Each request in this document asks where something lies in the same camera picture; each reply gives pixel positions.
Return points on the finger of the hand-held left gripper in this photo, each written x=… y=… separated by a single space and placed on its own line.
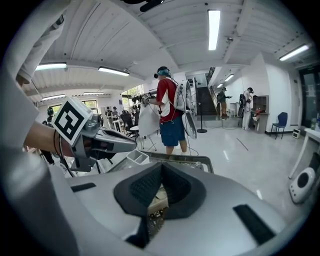
x=120 y=145
x=112 y=132

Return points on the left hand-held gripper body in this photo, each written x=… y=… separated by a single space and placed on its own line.
x=70 y=120

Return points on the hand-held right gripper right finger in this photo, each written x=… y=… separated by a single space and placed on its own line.
x=220 y=200

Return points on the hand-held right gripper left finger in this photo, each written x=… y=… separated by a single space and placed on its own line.
x=100 y=207

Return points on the beige cloth item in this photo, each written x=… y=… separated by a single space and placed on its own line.
x=157 y=201

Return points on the person's left forearm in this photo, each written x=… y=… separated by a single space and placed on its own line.
x=40 y=137

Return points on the black office chair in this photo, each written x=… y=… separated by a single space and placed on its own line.
x=126 y=120

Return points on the white organizer tray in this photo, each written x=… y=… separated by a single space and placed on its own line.
x=137 y=158

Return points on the black wrist band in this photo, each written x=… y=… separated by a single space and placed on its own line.
x=54 y=142

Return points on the large white sheet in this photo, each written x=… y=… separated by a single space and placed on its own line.
x=148 y=120

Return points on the row of black headsets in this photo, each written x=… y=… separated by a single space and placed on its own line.
x=136 y=100

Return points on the person's white shirt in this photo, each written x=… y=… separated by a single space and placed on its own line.
x=12 y=120

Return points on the black floor stand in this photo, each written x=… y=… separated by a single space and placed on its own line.
x=202 y=130

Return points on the white backpack rig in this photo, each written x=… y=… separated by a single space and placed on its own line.
x=190 y=125

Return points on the white pod with black opening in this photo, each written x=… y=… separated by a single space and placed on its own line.
x=297 y=192

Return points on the black staircase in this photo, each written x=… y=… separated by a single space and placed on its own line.
x=203 y=100

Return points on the small white heater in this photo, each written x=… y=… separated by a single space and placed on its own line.
x=296 y=133

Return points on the blue chair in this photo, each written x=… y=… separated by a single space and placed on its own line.
x=282 y=117

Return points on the wooden cabinet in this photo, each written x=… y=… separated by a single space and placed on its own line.
x=263 y=102

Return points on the white desk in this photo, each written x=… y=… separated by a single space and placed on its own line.
x=312 y=135

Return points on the dark glass door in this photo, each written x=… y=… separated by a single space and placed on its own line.
x=308 y=105

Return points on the black head-worn camera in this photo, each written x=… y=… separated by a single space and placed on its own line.
x=150 y=6

